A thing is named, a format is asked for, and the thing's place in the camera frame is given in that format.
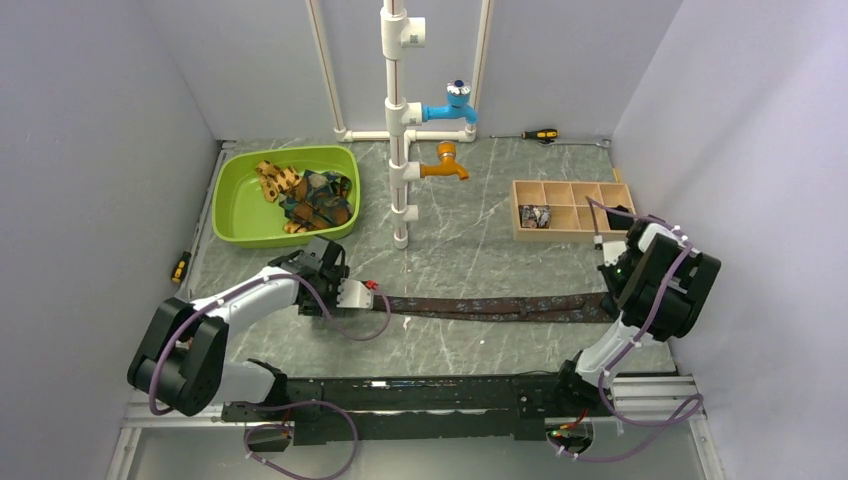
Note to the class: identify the black rolled tie in tray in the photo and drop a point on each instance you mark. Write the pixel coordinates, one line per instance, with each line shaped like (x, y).
(619, 219)

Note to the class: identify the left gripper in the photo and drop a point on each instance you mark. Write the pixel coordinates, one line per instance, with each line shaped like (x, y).
(338, 272)

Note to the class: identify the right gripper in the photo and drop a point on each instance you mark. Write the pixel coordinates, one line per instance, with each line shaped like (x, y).
(614, 290)

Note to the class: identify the dark teal patterned tie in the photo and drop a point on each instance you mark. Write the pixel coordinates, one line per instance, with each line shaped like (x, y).
(314, 201)

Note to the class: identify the green plastic basin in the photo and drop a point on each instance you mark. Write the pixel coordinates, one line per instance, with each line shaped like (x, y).
(242, 216)

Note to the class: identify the dark brown floral tie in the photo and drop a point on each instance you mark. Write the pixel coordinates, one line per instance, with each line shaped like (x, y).
(587, 308)

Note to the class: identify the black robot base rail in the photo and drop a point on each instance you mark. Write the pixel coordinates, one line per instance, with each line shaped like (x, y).
(520, 406)

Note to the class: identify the silver wrench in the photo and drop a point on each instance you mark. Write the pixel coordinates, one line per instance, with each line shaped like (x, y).
(603, 143)

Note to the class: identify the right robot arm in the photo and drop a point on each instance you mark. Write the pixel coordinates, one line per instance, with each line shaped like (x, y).
(657, 287)

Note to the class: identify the blue faucet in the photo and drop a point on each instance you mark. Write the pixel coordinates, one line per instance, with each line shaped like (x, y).
(458, 106)

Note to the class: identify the aluminium frame rail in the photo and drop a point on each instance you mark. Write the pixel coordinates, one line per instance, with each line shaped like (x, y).
(632, 398)

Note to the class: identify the yellow black screwdriver back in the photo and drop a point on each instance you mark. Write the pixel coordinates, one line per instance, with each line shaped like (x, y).
(545, 135)

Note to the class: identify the yellow black screwdriver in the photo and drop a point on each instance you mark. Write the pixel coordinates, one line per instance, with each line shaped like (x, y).
(545, 135)
(181, 267)

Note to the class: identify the orange faucet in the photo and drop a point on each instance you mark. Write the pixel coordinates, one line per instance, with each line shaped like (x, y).
(447, 163)

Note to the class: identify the white pvc pipe assembly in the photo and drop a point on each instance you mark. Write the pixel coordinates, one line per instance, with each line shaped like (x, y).
(399, 33)

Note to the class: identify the yellow black screwdriver left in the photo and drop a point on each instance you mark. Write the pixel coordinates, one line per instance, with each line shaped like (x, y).
(181, 267)

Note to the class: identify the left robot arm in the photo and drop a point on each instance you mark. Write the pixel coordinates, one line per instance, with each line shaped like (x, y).
(181, 362)

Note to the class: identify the wooden compartment tray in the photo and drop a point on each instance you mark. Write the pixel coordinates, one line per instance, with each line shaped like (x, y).
(578, 209)

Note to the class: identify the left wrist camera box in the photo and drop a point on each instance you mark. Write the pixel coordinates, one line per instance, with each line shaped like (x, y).
(355, 294)

